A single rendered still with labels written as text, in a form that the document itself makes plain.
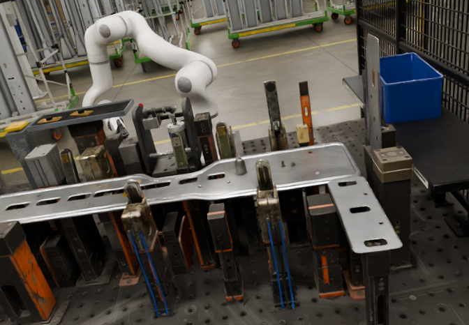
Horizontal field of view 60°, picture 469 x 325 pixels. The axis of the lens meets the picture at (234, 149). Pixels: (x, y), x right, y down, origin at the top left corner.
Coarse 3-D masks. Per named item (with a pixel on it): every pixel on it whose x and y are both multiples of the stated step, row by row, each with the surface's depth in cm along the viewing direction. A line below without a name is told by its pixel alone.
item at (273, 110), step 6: (264, 84) 125; (270, 84) 122; (270, 90) 122; (276, 90) 125; (270, 96) 126; (276, 96) 125; (270, 102) 127; (276, 102) 126; (270, 108) 127; (276, 108) 127; (270, 114) 127; (276, 114) 128; (270, 120) 128; (276, 120) 128; (282, 132) 129
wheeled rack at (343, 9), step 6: (330, 0) 829; (366, 0) 802; (330, 6) 848; (336, 6) 805; (342, 6) 817; (348, 6) 796; (354, 6) 773; (336, 12) 802; (342, 12) 771; (348, 12) 767; (354, 12) 768; (336, 18) 854; (348, 18) 780
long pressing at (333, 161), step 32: (224, 160) 129; (256, 160) 126; (288, 160) 122; (320, 160) 118; (352, 160) 116; (32, 192) 133; (64, 192) 129; (96, 192) 126; (160, 192) 118; (192, 192) 115; (224, 192) 112
